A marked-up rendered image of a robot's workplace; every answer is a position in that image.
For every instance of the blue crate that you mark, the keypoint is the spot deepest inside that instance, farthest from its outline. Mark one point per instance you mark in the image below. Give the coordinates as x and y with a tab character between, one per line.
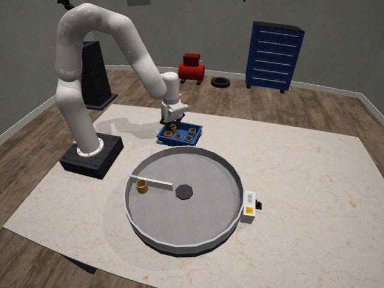
183	131

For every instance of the bronze bushing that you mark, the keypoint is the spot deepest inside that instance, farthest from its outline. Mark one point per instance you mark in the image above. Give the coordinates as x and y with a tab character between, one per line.
167	133
144	189
173	128

